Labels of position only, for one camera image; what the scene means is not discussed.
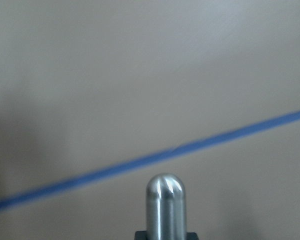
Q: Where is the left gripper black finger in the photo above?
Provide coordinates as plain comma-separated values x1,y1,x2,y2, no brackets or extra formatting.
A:
134,231,199,240

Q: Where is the steel muddler black tip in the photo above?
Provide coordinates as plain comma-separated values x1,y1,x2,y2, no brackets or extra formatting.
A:
145,173,187,238

